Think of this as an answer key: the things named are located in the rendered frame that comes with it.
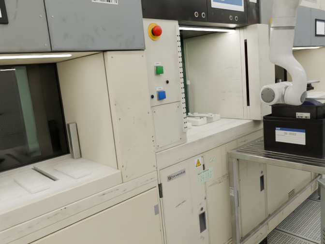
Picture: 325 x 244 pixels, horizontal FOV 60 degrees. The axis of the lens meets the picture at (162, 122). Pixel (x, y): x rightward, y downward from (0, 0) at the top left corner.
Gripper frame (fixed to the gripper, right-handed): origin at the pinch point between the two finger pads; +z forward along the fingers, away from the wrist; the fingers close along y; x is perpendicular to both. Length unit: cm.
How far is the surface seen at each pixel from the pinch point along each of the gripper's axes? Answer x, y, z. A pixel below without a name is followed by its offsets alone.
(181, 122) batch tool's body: -9, -29, -53
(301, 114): -11.7, 3.7, -9.7
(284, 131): -19.4, -2.6, -13.3
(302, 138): -21.4, 6.0, -13.3
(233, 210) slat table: -62, -26, -24
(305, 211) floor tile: -106, -31, 76
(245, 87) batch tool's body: -0.2, -34.4, 5.6
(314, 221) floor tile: -106, -19, 65
